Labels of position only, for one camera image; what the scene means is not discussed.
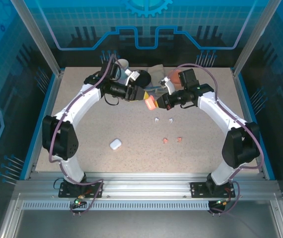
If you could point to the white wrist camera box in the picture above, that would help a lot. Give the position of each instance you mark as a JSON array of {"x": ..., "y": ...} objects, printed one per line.
[
  {"x": 130, "y": 78},
  {"x": 168, "y": 85}
]

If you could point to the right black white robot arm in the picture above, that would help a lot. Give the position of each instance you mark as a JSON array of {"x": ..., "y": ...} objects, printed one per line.
[{"x": 221, "y": 109}]

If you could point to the aluminium mounting rail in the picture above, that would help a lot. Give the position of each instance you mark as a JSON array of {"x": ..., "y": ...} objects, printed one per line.
[{"x": 144, "y": 186}]

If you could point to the white earbud charging case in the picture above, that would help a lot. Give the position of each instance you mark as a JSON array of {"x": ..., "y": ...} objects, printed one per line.
[{"x": 115, "y": 144}]

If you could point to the small green LED connector board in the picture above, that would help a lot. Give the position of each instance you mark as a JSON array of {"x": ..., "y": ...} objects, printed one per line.
[
  {"x": 78, "y": 202},
  {"x": 222, "y": 202}
]

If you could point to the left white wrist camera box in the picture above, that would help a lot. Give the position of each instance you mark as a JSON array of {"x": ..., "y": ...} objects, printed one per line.
[{"x": 130, "y": 78}]

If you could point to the pink earbud charging case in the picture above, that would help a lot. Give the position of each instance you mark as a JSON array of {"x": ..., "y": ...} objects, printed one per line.
[{"x": 151, "y": 104}]

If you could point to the blue table side trim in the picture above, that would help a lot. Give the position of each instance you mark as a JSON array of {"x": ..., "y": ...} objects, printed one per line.
[
  {"x": 37, "y": 129},
  {"x": 251, "y": 111}
]

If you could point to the black round plate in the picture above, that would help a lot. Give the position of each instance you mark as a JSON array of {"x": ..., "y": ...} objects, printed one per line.
[{"x": 146, "y": 78}]

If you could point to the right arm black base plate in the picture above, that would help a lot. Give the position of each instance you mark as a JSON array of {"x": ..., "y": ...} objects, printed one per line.
[{"x": 197, "y": 189}]

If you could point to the aluminium frame post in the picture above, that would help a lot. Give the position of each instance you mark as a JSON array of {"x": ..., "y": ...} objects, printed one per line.
[
  {"x": 255, "y": 37},
  {"x": 37, "y": 37}
]

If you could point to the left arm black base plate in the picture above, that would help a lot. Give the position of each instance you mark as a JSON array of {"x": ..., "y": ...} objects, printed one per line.
[{"x": 64, "y": 193}]

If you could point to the light blue mug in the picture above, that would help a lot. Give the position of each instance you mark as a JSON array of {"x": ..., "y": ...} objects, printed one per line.
[{"x": 124, "y": 63}]

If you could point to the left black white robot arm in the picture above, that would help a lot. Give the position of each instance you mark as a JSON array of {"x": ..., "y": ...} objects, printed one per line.
[{"x": 87, "y": 99}]

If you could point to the beige folded cloth napkin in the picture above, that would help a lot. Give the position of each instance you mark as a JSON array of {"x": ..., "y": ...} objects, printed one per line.
[{"x": 156, "y": 72}]

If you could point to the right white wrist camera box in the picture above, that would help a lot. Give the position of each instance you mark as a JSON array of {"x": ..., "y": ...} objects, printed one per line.
[{"x": 168, "y": 85}]

